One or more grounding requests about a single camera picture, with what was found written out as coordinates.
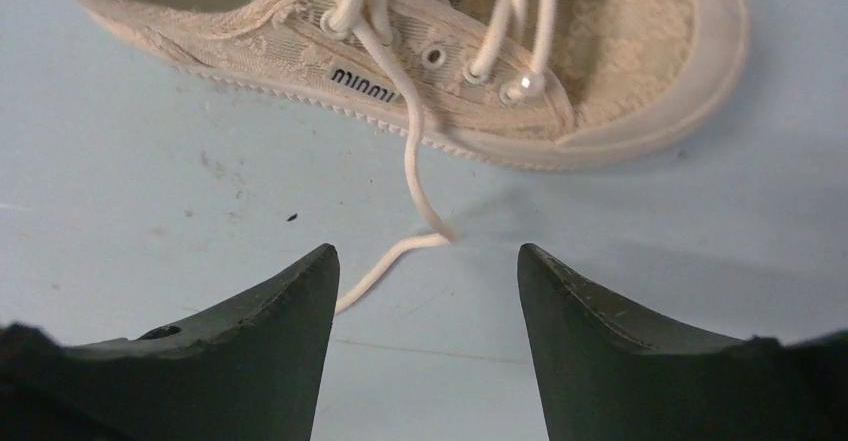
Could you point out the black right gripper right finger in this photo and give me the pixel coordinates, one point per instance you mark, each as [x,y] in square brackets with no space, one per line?
[609,368]

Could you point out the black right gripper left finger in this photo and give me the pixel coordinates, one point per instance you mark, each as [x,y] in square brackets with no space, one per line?
[247,368]

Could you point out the beige sneaker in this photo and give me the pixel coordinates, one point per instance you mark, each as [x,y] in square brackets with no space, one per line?
[550,85]

